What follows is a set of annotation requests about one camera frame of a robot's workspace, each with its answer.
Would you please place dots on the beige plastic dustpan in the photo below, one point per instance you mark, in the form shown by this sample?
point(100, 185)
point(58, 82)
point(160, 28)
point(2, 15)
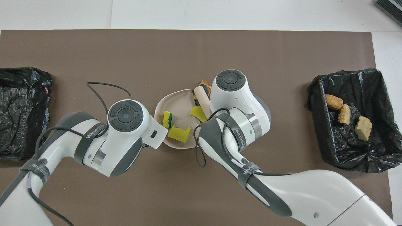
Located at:
point(179, 103)

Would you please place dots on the striped orange croissant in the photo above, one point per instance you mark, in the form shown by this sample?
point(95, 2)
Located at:
point(206, 84)

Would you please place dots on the pale yellow bread piece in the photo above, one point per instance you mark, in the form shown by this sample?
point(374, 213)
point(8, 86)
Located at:
point(363, 127)

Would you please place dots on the brown table mat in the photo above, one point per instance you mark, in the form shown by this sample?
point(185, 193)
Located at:
point(188, 53)

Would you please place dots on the ridged golden bread piece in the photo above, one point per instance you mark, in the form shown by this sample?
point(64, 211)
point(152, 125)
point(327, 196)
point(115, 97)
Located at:
point(344, 114)

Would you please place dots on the notched yellow sponge piece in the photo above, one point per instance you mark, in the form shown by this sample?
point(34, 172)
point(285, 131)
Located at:
point(179, 135)

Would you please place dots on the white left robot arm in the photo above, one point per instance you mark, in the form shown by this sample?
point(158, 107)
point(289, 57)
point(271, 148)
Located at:
point(119, 147)

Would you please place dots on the grey ribbed box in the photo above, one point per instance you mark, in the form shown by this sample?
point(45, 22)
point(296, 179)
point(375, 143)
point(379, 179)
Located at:
point(391, 8)

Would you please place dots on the bin lined with black bag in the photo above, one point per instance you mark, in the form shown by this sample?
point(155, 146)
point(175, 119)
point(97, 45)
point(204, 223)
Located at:
point(377, 150)
point(22, 119)

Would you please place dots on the beige brush with black bristles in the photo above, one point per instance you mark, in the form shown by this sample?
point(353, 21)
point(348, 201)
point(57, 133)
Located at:
point(202, 99)

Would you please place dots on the brown bread roll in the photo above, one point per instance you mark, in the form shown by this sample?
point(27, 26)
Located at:
point(334, 102)

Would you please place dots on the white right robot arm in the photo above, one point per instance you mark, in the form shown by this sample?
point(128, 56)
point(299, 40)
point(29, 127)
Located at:
point(314, 194)

